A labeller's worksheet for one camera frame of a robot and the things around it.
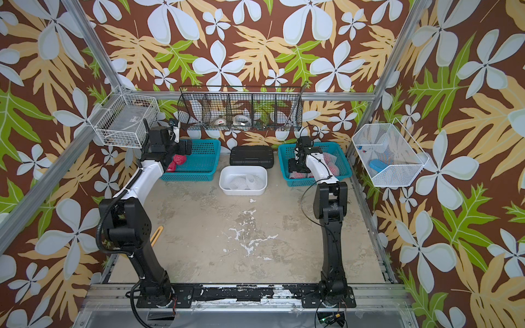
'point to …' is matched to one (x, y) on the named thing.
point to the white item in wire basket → (242, 119)
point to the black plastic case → (251, 156)
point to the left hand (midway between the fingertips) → (179, 135)
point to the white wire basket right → (389, 156)
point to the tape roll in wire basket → (220, 121)
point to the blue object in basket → (377, 165)
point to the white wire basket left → (125, 119)
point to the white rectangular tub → (243, 180)
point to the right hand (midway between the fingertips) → (294, 167)
